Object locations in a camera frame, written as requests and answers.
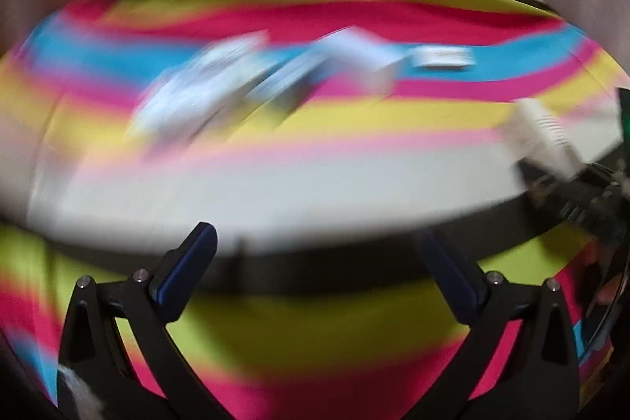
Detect white box red blue logo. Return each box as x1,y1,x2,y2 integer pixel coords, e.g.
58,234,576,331
127,31,276,148

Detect white box black fine print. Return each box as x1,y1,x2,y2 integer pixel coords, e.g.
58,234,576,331
498,98,584,180

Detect flat white box green print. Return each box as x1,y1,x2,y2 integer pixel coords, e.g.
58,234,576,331
410,45,476,69

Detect white box blue Chinese text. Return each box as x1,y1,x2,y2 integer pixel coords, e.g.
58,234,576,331
241,26,406,114

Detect multicolour striped cloth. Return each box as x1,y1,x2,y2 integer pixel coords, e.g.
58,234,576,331
1,0,629,419

